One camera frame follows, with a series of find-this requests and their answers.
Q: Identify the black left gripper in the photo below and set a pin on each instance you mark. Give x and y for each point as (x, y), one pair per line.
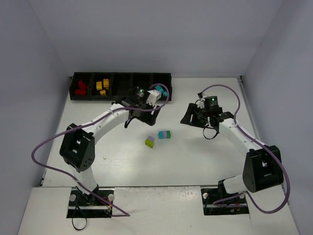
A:
(148, 115)

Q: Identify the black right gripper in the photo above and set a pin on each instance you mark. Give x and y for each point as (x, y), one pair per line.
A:
(193, 117)

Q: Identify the lilac and lime lego stack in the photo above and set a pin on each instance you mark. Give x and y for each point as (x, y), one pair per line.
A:
(150, 140)

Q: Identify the teal flower lego block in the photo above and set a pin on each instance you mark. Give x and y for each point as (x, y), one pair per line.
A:
(159, 88)

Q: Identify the orange butterfly lego block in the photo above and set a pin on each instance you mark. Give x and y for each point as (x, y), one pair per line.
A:
(106, 83)

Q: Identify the yellow long lego brick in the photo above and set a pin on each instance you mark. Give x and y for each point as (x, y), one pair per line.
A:
(99, 86)

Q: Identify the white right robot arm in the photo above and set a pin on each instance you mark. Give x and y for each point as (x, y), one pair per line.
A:
(260, 171)

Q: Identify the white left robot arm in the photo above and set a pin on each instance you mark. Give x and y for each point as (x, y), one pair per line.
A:
(78, 147)

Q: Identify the red legos in bin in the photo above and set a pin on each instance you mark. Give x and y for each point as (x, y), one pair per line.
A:
(82, 88)

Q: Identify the teal lilac green lego stack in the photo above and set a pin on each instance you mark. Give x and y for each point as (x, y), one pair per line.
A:
(164, 134)

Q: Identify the black divided bin row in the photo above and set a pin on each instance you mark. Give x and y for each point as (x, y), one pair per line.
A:
(121, 84)

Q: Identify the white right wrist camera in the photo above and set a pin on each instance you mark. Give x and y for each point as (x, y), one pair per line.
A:
(200, 101)

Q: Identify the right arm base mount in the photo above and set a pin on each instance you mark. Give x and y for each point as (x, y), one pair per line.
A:
(216, 201)

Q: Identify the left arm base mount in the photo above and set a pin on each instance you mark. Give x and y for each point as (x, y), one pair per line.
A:
(80, 206)

